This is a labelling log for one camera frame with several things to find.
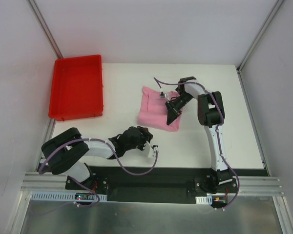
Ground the left white cable duct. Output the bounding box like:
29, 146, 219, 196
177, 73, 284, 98
31, 192, 107, 202

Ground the left aluminium corner post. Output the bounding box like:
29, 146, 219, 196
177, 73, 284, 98
26, 0, 63, 59

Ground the red plastic bin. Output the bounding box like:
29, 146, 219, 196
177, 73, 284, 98
48, 55, 104, 121

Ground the pink t shirt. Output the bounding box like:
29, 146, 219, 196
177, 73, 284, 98
137, 86, 181, 132

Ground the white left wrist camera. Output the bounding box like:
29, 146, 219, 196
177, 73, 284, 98
143, 142, 158, 158

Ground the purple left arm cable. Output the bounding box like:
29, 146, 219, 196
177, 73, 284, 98
38, 137, 160, 208

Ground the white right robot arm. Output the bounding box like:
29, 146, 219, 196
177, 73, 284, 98
165, 77, 234, 194

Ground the right white cable duct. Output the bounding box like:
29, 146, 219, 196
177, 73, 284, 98
195, 195, 213, 205

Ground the white cable duct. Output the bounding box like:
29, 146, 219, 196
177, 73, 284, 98
195, 195, 213, 205
31, 192, 107, 202

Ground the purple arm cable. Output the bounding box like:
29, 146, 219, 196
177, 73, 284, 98
153, 77, 240, 212
38, 137, 160, 208

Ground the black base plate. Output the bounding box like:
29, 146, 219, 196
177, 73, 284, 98
65, 166, 239, 204

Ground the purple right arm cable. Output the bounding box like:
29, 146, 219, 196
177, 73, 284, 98
153, 77, 240, 212

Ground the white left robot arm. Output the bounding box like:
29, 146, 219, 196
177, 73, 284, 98
38, 126, 158, 190

